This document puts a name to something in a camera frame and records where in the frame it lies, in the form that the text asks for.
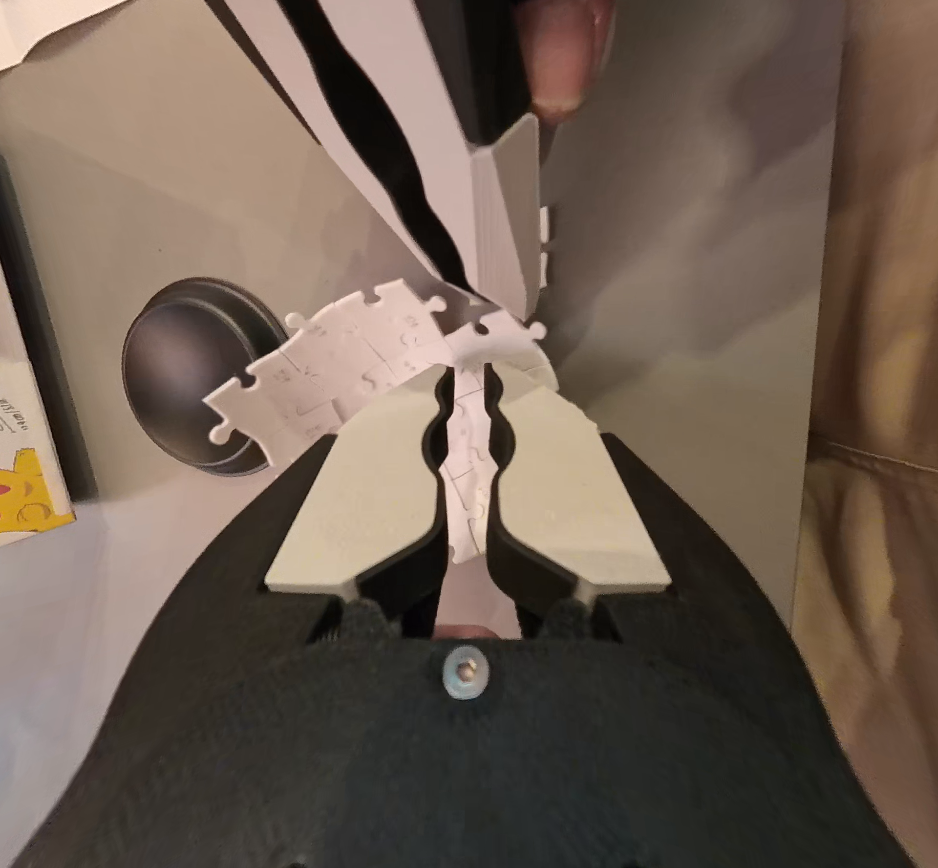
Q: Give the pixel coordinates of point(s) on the puzzle box with yellow figure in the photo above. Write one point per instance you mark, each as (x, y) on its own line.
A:
(29, 443)

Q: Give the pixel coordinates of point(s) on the beige jacket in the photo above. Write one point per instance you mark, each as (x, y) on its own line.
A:
(879, 369)

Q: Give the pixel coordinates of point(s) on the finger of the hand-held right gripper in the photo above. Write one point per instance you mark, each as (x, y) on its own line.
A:
(293, 61)
(414, 76)

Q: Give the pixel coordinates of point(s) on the partly built white puzzle ball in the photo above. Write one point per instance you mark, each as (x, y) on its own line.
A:
(344, 362)

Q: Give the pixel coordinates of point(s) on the person's right hand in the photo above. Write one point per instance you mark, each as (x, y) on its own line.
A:
(568, 47)

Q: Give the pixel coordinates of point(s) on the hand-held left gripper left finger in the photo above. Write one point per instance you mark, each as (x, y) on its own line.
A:
(344, 516)

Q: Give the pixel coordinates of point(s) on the single white puzzle piece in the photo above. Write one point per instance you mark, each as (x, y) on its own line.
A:
(498, 344)

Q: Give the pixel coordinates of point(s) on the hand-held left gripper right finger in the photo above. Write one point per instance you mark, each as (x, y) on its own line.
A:
(579, 509)

